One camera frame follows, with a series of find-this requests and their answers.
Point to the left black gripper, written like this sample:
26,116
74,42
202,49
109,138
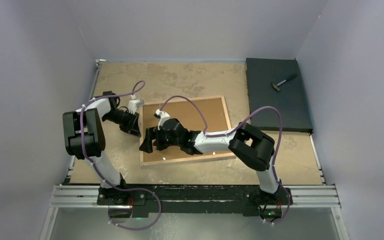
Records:
135,130

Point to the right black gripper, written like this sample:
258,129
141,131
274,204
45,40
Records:
156,134

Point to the white wooden picture frame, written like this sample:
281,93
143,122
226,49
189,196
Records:
185,160

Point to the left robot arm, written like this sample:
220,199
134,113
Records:
84,136

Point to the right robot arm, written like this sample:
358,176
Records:
254,148

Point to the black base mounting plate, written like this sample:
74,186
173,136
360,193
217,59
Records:
247,200

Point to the small hammer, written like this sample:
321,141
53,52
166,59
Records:
276,86

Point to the black foam block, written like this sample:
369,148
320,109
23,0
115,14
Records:
290,101

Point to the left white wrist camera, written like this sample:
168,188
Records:
134,104

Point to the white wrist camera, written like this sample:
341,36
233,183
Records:
134,104
162,117

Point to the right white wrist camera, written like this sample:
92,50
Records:
162,117

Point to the aluminium rail frame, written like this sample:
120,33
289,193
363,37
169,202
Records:
74,214

